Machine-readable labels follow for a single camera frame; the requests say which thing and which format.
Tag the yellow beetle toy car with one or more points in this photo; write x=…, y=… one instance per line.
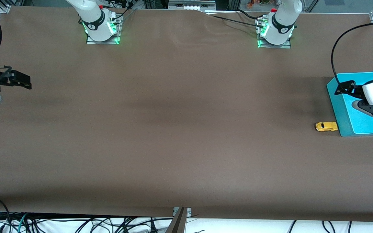
x=326, y=126

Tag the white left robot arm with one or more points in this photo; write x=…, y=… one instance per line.
x=280, y=26

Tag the teal plastic bin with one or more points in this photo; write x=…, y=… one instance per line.
x=345, y=110

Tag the orange background clutter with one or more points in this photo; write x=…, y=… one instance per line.
x=257, y=3

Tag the brown table mat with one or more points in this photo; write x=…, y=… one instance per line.
x=186, y=129

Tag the white power strip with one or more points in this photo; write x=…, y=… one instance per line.
x=191, y=5

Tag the metal table support beam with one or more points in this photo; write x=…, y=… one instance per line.
x=176, y=225

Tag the small metal bracket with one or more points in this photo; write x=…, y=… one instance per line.
x=189, y=212

